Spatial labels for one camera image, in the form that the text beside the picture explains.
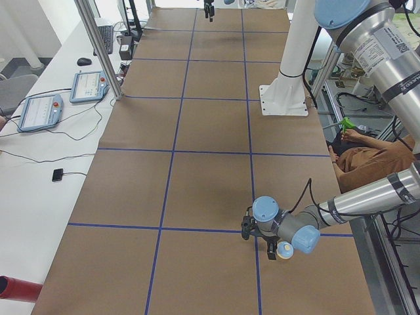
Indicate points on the black power adapter box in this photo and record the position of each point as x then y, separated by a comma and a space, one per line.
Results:
126, 48

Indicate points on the blue cream call bell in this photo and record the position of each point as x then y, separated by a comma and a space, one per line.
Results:
285, 250

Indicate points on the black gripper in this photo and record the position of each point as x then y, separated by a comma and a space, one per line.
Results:
271, 241
208, 6

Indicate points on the near teach pendant tablet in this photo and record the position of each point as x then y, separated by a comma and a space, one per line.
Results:
40, 112

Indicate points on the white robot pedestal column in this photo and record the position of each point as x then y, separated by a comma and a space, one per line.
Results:
285, 96

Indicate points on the green handled grabber tool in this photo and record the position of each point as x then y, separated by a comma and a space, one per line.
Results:
345, 124

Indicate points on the teach pendant tablet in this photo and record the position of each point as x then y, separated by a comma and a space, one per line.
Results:
88, 87
40, 112

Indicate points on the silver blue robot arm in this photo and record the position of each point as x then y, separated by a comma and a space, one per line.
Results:
390, 67

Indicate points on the brown paper table cover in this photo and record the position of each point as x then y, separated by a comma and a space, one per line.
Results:
156, 228

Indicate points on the black computer mouse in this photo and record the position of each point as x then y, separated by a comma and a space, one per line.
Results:
84, 61

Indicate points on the black monitor stand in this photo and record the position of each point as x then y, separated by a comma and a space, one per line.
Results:
134, 28

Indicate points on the small black square device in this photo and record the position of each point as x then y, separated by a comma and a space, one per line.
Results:
57, 175

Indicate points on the person in brown shirt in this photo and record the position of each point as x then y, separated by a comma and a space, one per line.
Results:
359, 159

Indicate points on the aluminium frame post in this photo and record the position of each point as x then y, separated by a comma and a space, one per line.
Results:
90, 25

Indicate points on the far teach pendant tablet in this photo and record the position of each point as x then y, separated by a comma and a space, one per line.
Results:
88, 87

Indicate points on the red cylinder bottle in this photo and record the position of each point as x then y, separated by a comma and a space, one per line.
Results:
19, 290

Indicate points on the black keyboard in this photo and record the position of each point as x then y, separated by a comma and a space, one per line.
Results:
107, 36

